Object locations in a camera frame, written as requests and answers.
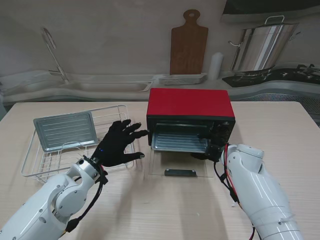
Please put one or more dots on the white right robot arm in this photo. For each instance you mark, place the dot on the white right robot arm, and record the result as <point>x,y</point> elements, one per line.
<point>260,187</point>

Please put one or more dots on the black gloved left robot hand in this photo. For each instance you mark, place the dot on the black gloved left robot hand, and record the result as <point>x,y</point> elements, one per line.
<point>115,148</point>

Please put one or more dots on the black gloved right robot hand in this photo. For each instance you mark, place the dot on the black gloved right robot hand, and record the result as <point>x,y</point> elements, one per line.
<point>220,136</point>

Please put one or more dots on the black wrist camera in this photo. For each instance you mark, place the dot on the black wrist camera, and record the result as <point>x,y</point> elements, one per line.
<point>214,153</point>
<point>103,177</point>

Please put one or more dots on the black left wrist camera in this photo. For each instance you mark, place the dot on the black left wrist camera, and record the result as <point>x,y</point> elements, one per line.
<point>103,177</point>

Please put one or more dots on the red black toaster oven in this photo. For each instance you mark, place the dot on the red black toaster oven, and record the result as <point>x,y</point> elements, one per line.
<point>190,102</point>

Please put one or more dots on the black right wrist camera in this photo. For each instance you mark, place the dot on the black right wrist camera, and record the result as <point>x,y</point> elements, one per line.
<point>214,153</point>

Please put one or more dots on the ribbed grey metal baking tray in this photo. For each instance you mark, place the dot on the ribbed grey metal baking tray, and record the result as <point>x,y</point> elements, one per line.
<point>65,130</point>
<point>177,142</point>

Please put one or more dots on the printed kitchen backdrop banner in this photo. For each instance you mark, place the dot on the printed kitchen backdrop banner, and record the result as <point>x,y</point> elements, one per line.
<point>100,37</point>

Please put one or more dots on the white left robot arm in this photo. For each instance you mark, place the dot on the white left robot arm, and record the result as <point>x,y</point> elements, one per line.
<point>55,200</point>

